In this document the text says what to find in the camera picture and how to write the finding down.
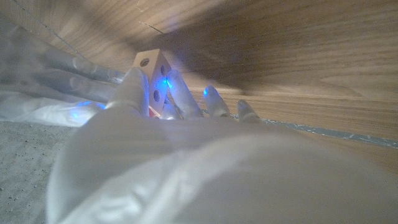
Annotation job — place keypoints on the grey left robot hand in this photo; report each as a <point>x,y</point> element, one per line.
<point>202,174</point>

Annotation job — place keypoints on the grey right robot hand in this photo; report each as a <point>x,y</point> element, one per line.
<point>46,90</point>

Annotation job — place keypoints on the wooden block with holes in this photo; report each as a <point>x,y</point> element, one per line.
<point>155,77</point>

